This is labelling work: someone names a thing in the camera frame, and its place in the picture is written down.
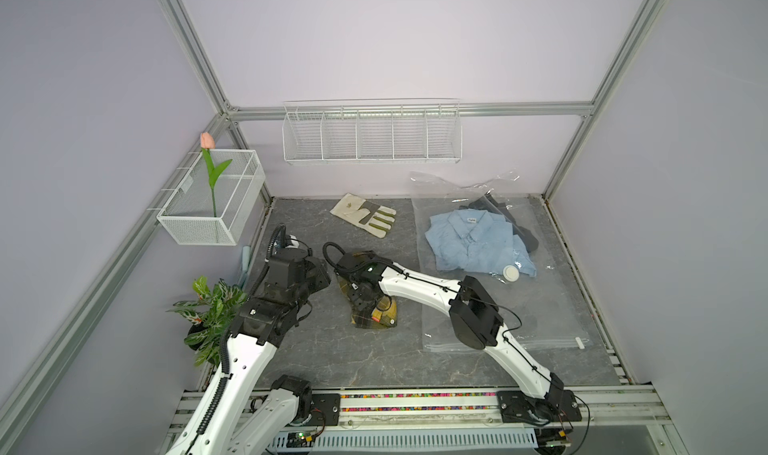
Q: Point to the yellow plaid shirt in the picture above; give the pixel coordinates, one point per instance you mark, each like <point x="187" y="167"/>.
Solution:
<point x="384" y="317"/>

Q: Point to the cream green work glove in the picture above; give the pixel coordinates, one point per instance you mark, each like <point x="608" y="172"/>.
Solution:
<point x="365" y="214"/>

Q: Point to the white wire side basket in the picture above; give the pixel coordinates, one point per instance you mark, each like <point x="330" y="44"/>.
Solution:
<point x="185" y="210"/>

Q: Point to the pink artificial tulip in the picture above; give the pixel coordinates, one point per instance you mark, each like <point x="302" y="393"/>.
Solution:
<point x="214" y="170"/>

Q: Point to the white vacuum bag valve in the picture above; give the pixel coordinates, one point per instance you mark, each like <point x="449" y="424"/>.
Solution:
<point x="511" y="273"/>

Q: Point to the green potted plant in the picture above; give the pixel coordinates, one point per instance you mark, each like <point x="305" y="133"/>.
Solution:
<point x="210" y="313"/>

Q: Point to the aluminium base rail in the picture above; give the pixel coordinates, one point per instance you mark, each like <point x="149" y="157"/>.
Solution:
<point x="465" y="408"/>

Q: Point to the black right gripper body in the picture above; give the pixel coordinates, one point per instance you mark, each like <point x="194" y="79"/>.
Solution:
<point x="359" y="298"/>

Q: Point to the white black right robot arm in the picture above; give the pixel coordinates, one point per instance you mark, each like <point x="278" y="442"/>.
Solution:
<point x="541" y="397"/>

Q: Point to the white wire wall shelf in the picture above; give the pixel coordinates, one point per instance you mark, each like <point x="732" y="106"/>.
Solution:
<point x="406" y="130"/>

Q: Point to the clear plastic vacuum bag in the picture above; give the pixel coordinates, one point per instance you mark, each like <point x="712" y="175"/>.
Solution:
<point x="541" y="310"/>

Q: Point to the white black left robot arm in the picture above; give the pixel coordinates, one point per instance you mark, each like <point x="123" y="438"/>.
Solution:
<point x="245" y="351"/>

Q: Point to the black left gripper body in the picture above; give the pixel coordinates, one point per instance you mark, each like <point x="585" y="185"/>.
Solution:
<point x="315" y="279"/>

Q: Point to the light blue shirt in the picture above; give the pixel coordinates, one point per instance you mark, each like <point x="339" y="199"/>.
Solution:
<point x="477" y="241"/>

